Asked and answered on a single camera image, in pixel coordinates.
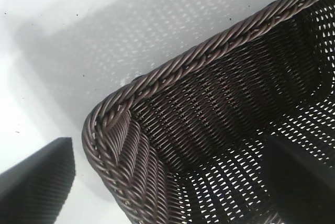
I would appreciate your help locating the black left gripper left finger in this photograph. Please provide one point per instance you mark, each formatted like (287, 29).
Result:
(36, 184)

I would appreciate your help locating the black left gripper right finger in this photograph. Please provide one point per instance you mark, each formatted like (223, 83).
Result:
(306, 182)

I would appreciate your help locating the dark brown wicker basket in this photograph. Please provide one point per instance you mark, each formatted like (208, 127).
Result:
(209, 119)

